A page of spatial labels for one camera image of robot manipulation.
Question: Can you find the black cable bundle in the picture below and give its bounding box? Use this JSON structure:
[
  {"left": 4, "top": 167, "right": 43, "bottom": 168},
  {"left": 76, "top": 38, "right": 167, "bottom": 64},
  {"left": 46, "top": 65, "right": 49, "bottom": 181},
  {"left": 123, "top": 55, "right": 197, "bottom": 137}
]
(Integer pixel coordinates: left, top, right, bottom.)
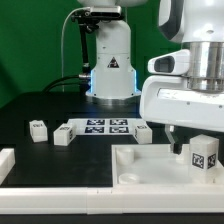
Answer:
[{"left": 41, "top": 75, "right": 88, "bottom": 93}]

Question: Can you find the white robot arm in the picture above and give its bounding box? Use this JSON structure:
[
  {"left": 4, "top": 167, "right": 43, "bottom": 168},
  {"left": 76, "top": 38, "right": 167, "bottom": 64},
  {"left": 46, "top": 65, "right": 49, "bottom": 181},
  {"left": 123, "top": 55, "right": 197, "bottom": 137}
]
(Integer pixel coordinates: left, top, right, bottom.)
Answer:
[{"left": 139, "top": 0, "right": 224, "bottom": 132}]

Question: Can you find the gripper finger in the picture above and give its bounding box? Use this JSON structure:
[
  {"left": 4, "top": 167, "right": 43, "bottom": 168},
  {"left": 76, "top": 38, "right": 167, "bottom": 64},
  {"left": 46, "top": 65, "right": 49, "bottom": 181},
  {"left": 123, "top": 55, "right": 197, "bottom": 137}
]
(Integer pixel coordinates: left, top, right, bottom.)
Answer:
[{"left": 165, "top": 124, "right": 182, "bottom": 154}]

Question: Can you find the white left fence rail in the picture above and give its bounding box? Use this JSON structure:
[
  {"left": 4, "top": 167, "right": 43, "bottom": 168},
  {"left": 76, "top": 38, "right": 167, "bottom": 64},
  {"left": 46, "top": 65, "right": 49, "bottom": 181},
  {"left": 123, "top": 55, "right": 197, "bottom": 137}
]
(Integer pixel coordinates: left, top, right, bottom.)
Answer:
[{"left": 0, "top": 148, "right": 15, "bottom": 185}]

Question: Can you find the white square table top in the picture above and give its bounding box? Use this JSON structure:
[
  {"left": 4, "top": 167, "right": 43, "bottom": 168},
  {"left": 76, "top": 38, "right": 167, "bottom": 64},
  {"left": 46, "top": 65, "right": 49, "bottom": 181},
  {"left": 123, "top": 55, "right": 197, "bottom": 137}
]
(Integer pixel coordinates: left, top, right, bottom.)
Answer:
[{"left": 112, "top": 144, "right": 224, "bottom": 185}]

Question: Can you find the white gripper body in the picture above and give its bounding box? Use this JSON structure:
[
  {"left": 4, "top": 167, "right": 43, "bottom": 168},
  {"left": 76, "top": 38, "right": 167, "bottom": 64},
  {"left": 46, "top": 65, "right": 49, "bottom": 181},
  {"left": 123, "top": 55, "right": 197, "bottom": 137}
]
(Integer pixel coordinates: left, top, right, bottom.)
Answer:
[{"left": 139, "top": 75, "right": 224, "bottom": 132}]

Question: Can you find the white fence rail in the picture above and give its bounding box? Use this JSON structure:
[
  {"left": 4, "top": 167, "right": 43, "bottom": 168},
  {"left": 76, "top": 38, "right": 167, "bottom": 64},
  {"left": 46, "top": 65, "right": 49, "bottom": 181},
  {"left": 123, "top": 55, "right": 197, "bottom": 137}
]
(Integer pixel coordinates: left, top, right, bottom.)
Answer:
[
  {"left": 0, "top": 148, "right": 15, "bottom": 185},
  {"left": 0, "top": 186, "right": 224, "bottom": 214}
]

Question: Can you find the grey cable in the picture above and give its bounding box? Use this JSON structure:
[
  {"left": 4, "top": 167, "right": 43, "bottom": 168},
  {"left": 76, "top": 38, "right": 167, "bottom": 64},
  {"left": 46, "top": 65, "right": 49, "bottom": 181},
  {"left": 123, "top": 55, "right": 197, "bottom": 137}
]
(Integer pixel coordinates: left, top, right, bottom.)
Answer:
[{"left": 60, "top": 7, "right": 88, "bottom": 93}]

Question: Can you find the white sheet with markers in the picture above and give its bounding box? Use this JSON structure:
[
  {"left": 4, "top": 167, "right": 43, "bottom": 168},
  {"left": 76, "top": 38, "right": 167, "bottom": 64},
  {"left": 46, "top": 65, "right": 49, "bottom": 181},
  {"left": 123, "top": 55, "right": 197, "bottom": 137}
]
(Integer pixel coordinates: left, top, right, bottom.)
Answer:
[{"left": 68, "top": 118, "right": 137, "bottom": 135}]

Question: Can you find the white front fence rail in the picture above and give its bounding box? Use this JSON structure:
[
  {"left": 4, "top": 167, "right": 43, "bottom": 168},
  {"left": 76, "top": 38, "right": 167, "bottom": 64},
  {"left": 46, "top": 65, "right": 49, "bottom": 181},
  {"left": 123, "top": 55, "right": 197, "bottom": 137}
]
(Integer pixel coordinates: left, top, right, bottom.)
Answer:
[{"left": 0, "top": 186, "right": 224, "bottom": 214}]

